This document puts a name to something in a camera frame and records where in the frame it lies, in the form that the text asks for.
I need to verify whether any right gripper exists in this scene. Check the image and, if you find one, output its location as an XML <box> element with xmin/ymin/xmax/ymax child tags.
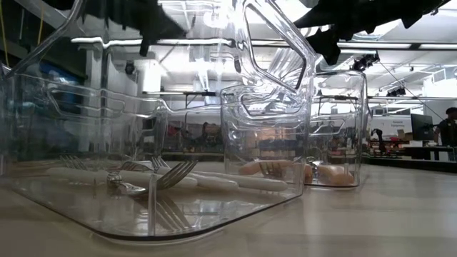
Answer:
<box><xmin>293</xmin><ymin>0</ymin><xmax>451</xmax><ymax>68</ymax></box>

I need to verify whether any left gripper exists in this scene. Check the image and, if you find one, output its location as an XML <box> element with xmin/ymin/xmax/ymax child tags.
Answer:
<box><xmin>53</xmin><ymin>0</ymin><xmax>187</xmax><ymax>57</ymax></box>

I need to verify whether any light wood handled fork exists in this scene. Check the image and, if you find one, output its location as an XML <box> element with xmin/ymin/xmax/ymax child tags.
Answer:
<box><xmin>307</xmin><ymin>156</ymin><xmax>356</xmax><ymax>187</ymax></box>
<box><xmin>237</xmin><ymin>159</ymin><xmax>298</xmax><ymax>179</ymax></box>
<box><xmin>302</xmin><ymin>162</ymin><xmax>314</xmax><ymax>185</ymax></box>

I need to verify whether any orange handled fork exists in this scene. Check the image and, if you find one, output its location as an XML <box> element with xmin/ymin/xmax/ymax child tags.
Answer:
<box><xmin>58</xmin><ymin>153</ymin><xmax>89</xmax><ymax>171</ymax></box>

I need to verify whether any white handled fork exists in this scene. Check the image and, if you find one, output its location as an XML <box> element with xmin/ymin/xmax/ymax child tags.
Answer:
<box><xmin>120</xmin><ymin>160</ymin><xmax>240</xmax><ymax>193</ymax></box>
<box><xmin>149</xmin><ymin>156</ymin><xmax>290</xmax><ymax>193</ymax></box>
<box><xmin>45</xmin><ymin>159</ymin><xmax>199</xmax><ymax>196</ymax></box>

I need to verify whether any clear plastic bin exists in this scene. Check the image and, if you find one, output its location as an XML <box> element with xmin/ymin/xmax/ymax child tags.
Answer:
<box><xmin>0</xmin><ymin>0</ymin><xmax>319</xmax><ymax>247</ymax></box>
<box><xmin>0</xmin><ymin>60</ymin><xmax>169</xmax><ymax>179</ymax></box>
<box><xmin>219</xmin><ymin>69</ymin><xmax>371</xmax><ymax>189</ymax></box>
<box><xmin>249</xmin><ymin>114</ymin><xmax>347</xmax><ymax>168</ymax></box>

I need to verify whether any black ceiling fixture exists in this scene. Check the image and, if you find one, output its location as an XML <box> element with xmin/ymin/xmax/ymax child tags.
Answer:
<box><xmin>350</xmin><ymin>52</ymin><xmax>380</xmax><ymax>73</ymax></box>
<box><xmin>386</xmin><ymin>86</ymin><xmax>407</xmax><ymax>98</ymax></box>

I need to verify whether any long ceiling light fixture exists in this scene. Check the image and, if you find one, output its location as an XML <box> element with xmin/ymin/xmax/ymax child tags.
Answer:
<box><xmin>69</xmin><ymin>35</ymin><xmax>457</xmax><ymax>51</ymax></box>

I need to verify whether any black computer monitor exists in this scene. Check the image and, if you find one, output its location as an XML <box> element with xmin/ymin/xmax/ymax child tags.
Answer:
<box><xmin>410</xmin><ymin>113</ymin><xmax>436</xmax><ymax>142</ymax></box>

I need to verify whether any black background table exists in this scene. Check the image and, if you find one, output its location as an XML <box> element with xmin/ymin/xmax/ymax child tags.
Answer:
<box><xmin>403</xmin><ymin>144</ymin><xmax>457</xmax><ymax>173</ymax></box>

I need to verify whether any person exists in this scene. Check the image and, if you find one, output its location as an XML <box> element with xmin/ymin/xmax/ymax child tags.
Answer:
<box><xmin>433</xmin><ymin>106</ymin><xmax>457</xmax><ymax>148</ymax></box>

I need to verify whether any silver ceiling duct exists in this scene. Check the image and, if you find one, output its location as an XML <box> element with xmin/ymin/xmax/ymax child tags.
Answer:
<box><xmin>274</xmin><ymin>0</ymin><xmax>443</xmax><ymax>78</ymax></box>

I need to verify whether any yellow cable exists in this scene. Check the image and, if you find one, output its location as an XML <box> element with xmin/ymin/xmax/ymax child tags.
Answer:
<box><xmin>0</xmin><ymin>0</ymin><xmax>46</xmax><ymax>67</ymax></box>

